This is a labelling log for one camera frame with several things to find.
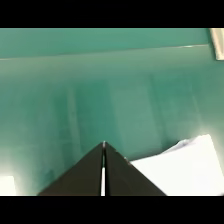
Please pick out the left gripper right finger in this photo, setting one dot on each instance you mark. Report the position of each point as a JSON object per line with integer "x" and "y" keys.
{"x": 126, "y": 180}

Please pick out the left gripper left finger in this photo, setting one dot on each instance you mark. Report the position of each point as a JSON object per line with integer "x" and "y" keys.
{"x": 83, "y": 178}

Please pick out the white garment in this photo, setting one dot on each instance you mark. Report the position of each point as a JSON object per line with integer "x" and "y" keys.
{"x": 186, "y": 170}

